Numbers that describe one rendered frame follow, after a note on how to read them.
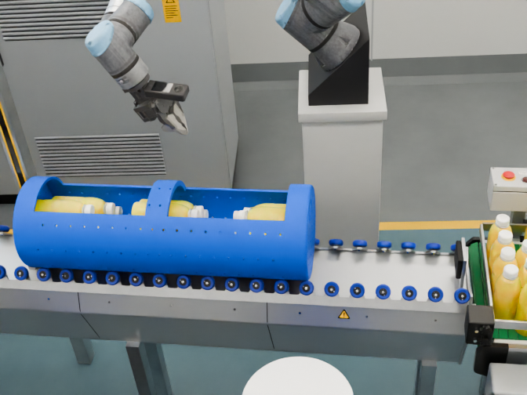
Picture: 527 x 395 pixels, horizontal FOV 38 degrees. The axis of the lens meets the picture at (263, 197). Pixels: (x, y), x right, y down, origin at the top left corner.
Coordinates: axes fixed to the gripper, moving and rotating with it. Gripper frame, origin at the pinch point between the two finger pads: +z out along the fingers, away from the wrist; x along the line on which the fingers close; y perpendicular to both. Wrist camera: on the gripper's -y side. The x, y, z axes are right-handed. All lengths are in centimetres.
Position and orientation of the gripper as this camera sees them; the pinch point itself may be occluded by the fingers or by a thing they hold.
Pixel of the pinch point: (186, 130)
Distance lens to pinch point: 215.7
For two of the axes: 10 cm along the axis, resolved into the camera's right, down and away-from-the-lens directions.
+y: -7.8, 1.5, 6.0
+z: 5.4, 6.5, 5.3
